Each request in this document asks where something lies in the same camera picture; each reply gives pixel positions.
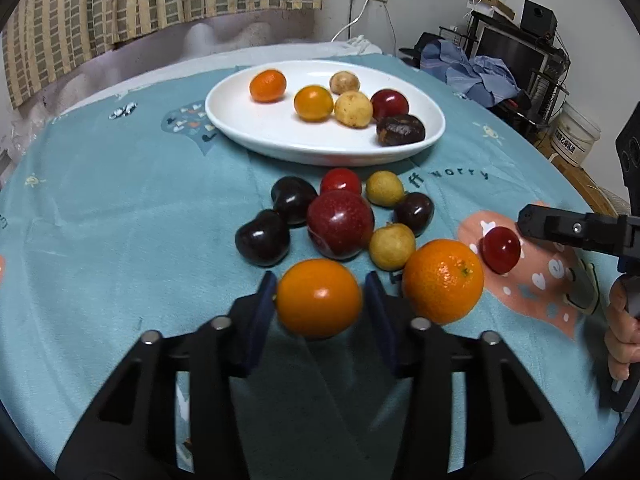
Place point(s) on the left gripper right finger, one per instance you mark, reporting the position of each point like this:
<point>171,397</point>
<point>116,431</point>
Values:
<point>511,430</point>

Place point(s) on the blue clothes pile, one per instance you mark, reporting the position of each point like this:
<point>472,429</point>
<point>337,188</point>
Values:
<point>482,79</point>

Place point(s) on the striped checked curtain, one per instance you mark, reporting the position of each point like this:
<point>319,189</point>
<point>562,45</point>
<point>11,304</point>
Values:
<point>43,40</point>

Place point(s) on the white oval plate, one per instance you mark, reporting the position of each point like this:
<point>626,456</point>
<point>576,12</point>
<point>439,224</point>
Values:
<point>274,129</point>

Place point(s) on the black metal shelf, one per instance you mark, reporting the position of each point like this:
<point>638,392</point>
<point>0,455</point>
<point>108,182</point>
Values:
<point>534,108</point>

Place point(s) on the rough orange mandarin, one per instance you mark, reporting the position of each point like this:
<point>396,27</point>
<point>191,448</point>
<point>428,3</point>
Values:
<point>268,86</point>
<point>443,281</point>

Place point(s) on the teal patterned tablecloth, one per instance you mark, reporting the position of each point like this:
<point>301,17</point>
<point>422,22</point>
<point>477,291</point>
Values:
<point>114,224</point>

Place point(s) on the smooth orange tomato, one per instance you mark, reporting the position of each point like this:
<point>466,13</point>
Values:
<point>313,103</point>
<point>318,299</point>

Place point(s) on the pale yellow round fruit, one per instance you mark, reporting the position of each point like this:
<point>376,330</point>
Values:
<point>353,109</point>

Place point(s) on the wrinkled dark passion fruit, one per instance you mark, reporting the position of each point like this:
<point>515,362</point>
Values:
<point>400,130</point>

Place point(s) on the black monitor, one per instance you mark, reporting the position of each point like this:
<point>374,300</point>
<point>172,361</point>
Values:
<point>522,59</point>

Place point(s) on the white plastic bucket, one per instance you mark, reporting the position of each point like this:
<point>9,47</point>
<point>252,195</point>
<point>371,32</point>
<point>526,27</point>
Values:
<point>573,135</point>

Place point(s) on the small yellow longan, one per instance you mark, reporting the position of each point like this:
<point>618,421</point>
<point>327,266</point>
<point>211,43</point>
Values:
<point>391,247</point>
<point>384,189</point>

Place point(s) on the small red cherry tomato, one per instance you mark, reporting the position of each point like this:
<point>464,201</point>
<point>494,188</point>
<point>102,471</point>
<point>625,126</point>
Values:
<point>341,179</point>

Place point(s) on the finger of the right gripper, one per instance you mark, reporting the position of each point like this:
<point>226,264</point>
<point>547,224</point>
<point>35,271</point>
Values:
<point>593,232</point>

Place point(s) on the yellowish striped passion fruit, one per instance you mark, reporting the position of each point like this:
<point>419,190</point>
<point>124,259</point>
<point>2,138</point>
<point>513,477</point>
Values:
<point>344,81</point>

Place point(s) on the small yellow longan front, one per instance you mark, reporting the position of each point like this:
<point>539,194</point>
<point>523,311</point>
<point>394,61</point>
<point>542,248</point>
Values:
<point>391,247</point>

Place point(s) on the person's right hand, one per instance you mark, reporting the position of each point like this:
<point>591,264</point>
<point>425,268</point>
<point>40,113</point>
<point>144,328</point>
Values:
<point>622,336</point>

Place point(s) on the large dark red plum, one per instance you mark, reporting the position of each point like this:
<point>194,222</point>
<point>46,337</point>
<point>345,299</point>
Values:
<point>340,224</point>

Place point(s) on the small yellow longan back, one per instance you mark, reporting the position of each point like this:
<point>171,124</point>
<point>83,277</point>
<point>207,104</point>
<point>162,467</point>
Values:
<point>384,189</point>

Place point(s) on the black speaker box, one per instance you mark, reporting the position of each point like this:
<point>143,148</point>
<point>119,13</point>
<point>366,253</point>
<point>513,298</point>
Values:
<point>538,21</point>

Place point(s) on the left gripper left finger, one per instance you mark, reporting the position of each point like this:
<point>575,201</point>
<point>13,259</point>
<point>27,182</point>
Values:
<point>129,429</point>

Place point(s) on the smooth orange tomato back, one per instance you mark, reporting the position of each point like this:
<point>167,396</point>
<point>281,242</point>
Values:
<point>313,103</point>

